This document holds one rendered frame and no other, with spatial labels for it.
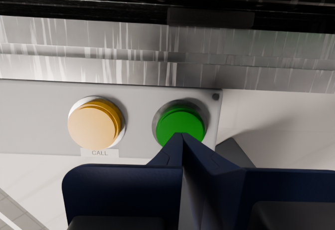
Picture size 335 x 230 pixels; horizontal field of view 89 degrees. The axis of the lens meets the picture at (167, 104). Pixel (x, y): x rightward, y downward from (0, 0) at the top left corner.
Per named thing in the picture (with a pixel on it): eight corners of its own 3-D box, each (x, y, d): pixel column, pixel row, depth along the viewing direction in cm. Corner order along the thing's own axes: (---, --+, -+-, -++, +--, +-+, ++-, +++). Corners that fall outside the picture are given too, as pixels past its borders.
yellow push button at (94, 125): (123, 140, 16) (118, 152, 14) (81, 138, 16) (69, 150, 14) (122, 99, 15) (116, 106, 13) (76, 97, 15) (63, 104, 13)
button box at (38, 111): (201, 133, 22) (215, 164, 16) (32, 126, 21) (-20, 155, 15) (207, 78, 20) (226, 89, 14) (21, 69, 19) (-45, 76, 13)
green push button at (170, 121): (198, 143, 16) (202, 155, 14) (156, 141, 16) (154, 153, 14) (203, 103, 15) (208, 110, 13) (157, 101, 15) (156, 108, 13)
